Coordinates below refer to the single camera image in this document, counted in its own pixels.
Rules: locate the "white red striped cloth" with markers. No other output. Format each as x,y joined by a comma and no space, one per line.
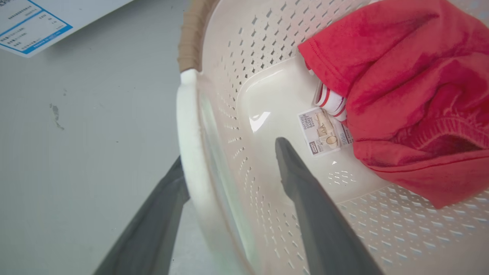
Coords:
331,101

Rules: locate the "white appliance with blue label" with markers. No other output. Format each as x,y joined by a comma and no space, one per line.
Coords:
34,19

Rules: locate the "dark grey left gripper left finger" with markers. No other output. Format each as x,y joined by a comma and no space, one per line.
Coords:
149,233

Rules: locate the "product label sticker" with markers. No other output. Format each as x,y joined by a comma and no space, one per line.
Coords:
324,131

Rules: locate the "red garment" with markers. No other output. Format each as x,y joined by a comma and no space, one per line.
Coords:
412,95

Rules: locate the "white perforated plastic laundry basket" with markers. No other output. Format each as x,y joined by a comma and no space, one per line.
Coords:
267,95

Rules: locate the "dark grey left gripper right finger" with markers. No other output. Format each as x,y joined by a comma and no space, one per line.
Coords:
321,221

